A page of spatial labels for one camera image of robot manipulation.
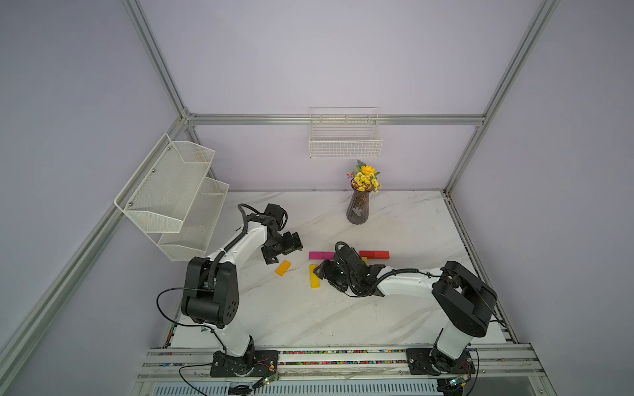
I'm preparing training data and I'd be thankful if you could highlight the aluminium front rail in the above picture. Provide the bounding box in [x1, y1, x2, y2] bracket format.
[136, 343, 546, 382]

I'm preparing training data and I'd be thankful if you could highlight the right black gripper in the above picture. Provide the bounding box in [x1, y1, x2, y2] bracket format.
[314, 258, 358, 290]

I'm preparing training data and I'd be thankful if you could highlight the dark glass vase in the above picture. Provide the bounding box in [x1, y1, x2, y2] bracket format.
[346, 183, 372, 225]

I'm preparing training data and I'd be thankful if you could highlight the white wire wall basket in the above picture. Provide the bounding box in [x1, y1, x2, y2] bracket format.
[309, 107, 383, 159]

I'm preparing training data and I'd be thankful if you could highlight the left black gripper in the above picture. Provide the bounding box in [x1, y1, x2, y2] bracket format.
[261, 232, 303, 266]

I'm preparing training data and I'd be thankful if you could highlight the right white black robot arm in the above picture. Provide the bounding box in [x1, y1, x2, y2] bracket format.
[311, 242, 497, 376]

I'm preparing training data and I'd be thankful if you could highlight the lower white mesh shelf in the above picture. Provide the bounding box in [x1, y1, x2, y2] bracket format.
[158, 178, 229, 262]

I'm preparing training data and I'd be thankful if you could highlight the light red block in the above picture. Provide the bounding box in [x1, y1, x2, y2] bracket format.
[374, 251, 391, 260]

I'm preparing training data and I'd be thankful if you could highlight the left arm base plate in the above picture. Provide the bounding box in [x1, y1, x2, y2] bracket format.
[210, 350, 279, 378]

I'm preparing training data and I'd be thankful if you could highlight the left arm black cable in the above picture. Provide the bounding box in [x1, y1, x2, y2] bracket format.
[156, 203, 264, 396]

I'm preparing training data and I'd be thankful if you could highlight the yellow block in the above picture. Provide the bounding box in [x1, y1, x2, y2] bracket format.
[309, 264, 320, 290]

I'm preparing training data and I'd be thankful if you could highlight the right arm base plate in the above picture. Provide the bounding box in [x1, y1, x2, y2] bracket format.
[405, 348, 476, 376]

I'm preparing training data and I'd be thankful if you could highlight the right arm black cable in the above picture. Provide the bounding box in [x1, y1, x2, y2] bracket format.
[334, 241, 506, 396]

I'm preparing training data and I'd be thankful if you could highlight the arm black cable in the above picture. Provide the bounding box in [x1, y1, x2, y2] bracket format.
[334, 241, 506, 396]
[156, 203, 264, 396]

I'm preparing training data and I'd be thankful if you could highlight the white mesh shelf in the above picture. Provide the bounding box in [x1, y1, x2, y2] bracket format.
[158, 178, 229, 262]
[114, 135, 215, 234]

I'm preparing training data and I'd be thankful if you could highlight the orange block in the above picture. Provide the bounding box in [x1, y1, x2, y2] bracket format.
[275, 261, 292, 277]

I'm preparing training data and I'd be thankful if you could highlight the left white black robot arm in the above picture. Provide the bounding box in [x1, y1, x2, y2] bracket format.
[181, 204, 303, 358]

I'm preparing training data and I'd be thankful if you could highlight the yellow flower bouquet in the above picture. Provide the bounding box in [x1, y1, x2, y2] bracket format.
[348, 160, 382, 193]

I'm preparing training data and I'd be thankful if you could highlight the upper white mesh shelf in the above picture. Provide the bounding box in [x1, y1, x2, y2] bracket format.
[114, 135, 215, 234]

